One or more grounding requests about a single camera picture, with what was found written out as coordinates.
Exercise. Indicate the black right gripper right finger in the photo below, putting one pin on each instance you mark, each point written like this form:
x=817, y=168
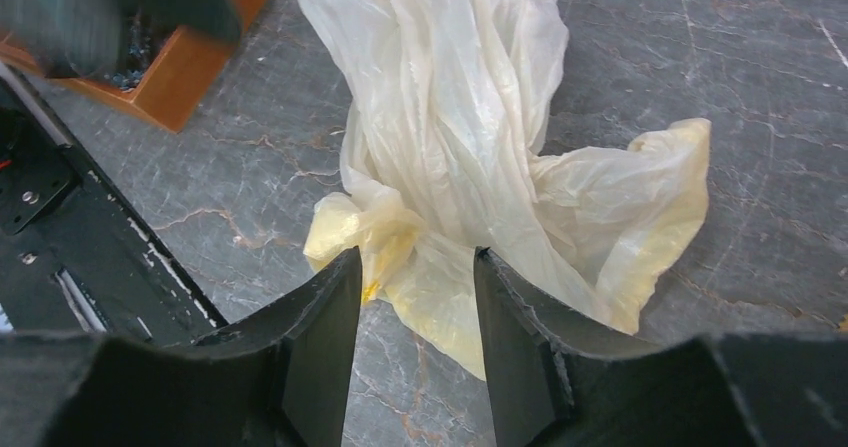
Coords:
x=558, y=378

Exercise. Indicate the orange compartment tray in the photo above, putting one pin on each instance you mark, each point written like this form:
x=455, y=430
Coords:
x=172, y=87

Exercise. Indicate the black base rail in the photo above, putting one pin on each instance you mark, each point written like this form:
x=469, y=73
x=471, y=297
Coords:
x=75, y=255

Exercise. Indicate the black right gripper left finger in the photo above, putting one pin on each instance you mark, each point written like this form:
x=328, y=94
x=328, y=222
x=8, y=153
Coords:
x=279, y=377

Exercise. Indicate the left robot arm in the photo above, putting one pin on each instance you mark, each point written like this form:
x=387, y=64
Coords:
x=107, y=39

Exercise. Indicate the cream plastic trash bag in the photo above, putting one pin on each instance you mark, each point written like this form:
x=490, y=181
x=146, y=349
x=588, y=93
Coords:
x=442, y=154

